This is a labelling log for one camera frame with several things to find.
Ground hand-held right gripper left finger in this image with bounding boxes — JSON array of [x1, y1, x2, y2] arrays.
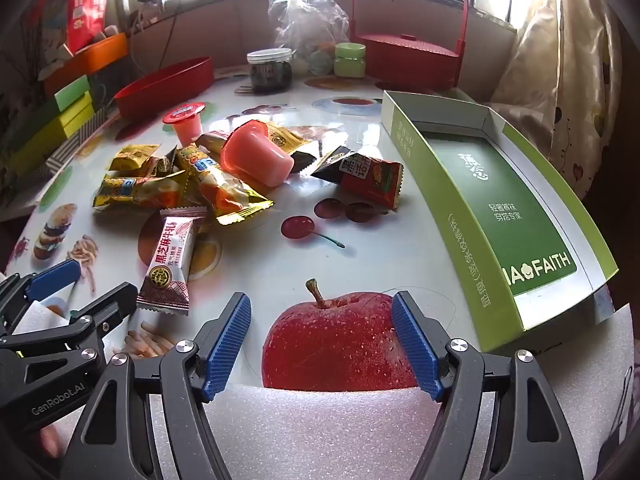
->
[[60, 292, 252, 480]]

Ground small yellow candy packet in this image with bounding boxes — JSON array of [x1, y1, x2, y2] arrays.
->
[[109, 144, 162, 172]]

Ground clear plastic bag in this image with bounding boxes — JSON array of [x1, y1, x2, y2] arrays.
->
[[267, 0, 351, 73]]

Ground small green jar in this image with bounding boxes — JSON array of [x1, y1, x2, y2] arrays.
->
[[333, 42, 367, 78]]

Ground large red snack bag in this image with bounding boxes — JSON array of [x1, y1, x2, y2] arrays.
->
[[66, 0, 118, 56]]

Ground yellow-green box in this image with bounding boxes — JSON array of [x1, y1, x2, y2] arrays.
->
[[0, 92, 96, 181]]

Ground dark jar white lid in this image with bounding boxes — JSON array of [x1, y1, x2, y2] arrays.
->
[[246, 48, 294, 95]]

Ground pink jelly cup red lid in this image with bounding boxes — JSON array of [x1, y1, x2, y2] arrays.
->
[[162, 102, 207, 147]]

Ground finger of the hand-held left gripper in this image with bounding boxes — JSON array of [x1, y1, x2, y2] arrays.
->
[[0, 259, 84, 337], [0, 281, 139, 362]]

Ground red oval bowl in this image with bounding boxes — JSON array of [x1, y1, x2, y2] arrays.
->
[[114, 56, 215, 120]]

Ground black white striped box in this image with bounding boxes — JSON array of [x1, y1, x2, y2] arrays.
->
[[47, 122, 108, 173]]

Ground white nougat candy packet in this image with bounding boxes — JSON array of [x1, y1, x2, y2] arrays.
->
[[136, 207, 208, 317]]

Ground red basket with handle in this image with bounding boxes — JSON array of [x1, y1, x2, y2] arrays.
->
[[348, 0, 471, 88]]

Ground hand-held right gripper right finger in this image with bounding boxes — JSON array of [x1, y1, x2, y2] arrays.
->
[[391, 290, 586, 480]]

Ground person's left hand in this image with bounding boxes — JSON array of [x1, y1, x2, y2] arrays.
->
[[39, 422, 68, 458]]

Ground green cardboard box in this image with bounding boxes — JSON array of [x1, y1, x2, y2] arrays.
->
[[381, 90, 618, 353]]

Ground cream patterned curtain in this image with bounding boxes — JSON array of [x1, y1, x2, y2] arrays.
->
[[490, 0, 623, 201]]

